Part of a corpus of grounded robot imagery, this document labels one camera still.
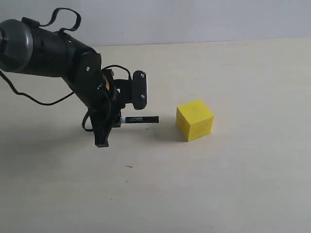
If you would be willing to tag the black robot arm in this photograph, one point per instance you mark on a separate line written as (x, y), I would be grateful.
(26, 48)

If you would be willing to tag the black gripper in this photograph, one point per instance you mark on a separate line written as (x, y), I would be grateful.
(105, 97)

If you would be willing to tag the yellow foam cube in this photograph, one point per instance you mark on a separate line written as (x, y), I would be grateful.
(194, 119)

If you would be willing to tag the black white whiteboard marker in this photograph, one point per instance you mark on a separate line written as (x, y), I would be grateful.
(139, 119)

